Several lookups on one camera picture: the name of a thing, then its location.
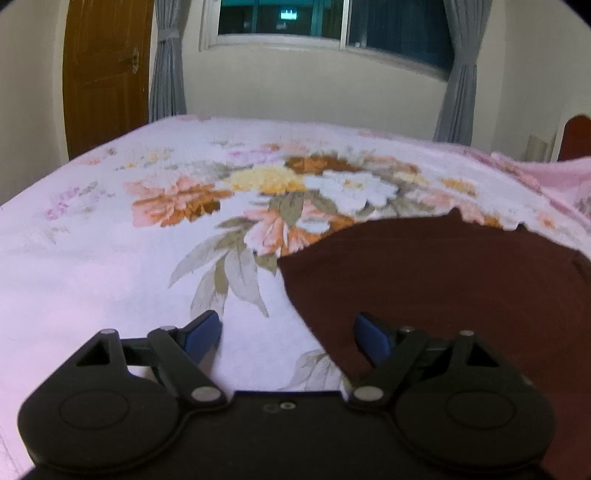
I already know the bed with floral pink sheet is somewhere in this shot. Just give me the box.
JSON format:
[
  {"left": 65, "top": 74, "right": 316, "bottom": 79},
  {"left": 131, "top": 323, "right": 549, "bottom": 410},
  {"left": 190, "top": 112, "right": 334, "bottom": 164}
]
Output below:
[{"left": 0, "top": 115, "right": 591, "bottom": 480}]

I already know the grey curtain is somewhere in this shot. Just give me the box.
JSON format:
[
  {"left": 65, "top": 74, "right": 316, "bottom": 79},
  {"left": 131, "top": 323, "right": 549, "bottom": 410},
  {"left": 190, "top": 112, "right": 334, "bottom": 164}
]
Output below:
[
  {"left": 148, "top": 0, "right": 187, "bottom": 123},
  {"left": 433, "top": 0, "right": 479, "bottom": 147}
]

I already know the dark brown garment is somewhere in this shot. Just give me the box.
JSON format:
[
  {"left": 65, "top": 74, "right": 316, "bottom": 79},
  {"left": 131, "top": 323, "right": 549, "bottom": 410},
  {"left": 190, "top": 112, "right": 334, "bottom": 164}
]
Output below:
[{"left": 277, "top": 208, "right": 591, "bottom": 480}]

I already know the pink floral quilt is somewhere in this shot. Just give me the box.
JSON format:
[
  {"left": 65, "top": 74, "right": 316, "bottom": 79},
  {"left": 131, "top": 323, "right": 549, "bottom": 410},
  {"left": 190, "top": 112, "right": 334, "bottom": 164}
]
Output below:
[{"left": 464, "top": 150, "right": 591, "bottom": 232}]

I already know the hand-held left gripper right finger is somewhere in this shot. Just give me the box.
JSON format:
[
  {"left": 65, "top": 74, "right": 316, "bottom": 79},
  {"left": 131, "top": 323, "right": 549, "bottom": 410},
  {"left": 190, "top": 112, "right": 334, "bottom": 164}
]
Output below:
[{"left": 348, "top": 312, "right": 505, "bottom": 410}]

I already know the brown wooden door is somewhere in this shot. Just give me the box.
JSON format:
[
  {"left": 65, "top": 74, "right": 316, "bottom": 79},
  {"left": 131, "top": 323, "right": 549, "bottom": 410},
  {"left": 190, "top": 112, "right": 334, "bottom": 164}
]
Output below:
[{"left": 63, "top": 0, "right": 155, "bottom": 161}]

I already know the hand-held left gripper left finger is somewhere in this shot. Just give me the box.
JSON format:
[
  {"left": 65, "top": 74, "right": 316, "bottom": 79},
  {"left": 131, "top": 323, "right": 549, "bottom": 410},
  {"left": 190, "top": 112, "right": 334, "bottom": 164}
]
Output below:
[{"left": 69, "top": 310, "right": 228, "bottom": 411}]

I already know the white framed window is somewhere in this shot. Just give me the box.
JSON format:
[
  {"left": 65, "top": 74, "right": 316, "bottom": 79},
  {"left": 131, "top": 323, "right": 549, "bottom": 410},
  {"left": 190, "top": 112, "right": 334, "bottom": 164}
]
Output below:
[{"left": 199, "top": 0, "right": 455, "bottom": 83}]

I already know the reddish wooden headboard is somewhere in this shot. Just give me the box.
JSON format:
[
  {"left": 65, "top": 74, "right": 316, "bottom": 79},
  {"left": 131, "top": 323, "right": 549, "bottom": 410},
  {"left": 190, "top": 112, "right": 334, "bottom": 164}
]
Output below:
[{"left": 558, "top": 114, "right": 591, "bottom": 162}]

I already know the beige box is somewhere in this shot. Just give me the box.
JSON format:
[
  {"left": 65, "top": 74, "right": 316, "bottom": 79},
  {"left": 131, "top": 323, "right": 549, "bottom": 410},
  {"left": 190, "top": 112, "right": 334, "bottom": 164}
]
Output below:
[{"left": 526, "top": 134, "right": 550, "bottom": 162}]

